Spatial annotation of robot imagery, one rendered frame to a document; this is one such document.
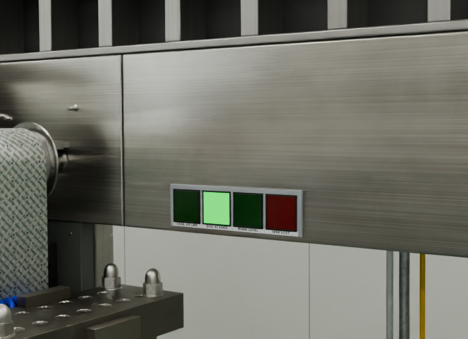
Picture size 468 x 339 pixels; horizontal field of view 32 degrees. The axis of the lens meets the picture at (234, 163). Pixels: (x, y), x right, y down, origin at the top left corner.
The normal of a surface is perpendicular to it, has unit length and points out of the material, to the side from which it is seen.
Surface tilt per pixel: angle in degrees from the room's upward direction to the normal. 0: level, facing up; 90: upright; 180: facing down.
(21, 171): 90
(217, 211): 90
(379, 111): 90
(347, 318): 90
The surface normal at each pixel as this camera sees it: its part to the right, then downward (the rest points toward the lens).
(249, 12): -0.57, 0.04
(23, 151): 0.74, -0.40
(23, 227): 0.82, 0.03
